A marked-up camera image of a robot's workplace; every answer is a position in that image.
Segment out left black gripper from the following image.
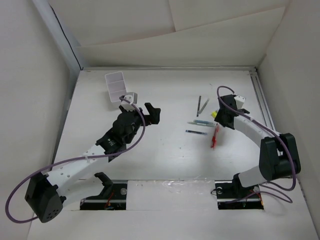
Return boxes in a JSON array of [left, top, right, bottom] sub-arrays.
[[119, 103, 160, 144]]

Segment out yellow highlighter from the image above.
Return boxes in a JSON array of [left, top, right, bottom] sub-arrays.
[[211, 111, 218, 119]]

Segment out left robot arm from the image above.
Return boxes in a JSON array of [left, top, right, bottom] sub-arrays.
[[25, 99, 161, 223]]

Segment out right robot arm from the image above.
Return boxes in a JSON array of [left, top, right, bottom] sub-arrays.
[[214, 94, 301, 201]]

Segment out light blue marker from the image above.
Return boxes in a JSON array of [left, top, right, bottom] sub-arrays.
[[193, 120, 215, 125]]

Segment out red pen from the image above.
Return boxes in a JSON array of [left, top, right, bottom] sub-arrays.
[[210, 124, 220, 149]]

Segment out black pen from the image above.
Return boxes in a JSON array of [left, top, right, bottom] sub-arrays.
[[196, 95, 202, 117]]

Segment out green pen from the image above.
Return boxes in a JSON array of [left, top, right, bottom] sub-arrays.
[[187, 121, 216, 128]]

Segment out dark blue pen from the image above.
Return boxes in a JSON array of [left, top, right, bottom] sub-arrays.
[[185, 129, 208, 136]]

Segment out white three-compartment organizer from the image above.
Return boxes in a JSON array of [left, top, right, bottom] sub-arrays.
[[105, 71, 127, 108]]

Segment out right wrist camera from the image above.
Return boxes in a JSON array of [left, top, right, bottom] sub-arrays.
[[234, 95, 246, 110]]

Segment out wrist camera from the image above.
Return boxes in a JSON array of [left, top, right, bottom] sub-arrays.
[[120, 92, 138, 112], [234, 95, 246, 110]]

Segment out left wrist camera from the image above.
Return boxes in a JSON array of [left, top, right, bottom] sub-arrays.
[[120, 92, 138, 112]]

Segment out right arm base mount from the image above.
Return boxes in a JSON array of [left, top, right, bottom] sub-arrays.
[[210, 180, 264, 210]]

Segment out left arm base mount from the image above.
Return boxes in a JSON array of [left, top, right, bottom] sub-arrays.
[[79, 172, 128, 211]]

